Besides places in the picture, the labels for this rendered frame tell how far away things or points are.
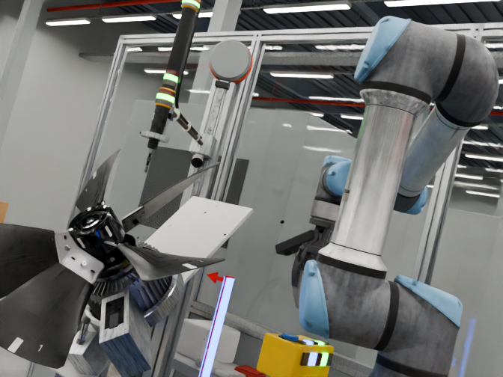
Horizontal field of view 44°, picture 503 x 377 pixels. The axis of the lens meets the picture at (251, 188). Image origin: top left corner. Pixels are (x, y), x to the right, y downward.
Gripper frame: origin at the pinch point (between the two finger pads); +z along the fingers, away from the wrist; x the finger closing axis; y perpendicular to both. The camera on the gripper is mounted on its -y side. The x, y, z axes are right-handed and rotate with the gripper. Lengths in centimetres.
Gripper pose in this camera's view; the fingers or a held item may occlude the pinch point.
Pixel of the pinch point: (296, 301)
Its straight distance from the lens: 149.3
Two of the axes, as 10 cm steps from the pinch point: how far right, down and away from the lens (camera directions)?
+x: 6.3, 2.0, 7.5
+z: -2.5, 9.7, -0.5
